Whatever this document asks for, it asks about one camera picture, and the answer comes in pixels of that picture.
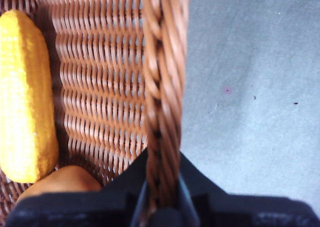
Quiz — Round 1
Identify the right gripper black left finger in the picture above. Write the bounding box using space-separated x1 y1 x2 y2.
4 146 151 227

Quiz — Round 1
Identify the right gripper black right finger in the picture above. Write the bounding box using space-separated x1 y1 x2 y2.
178 151 320 227

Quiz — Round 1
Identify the brown wicker basket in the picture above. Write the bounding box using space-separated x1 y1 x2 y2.
0 0 191 227

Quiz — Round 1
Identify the brown potato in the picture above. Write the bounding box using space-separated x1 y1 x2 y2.
16 165 103 205

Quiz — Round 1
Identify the yellow corn cob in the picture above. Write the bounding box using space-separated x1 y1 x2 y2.
0 9 60 184

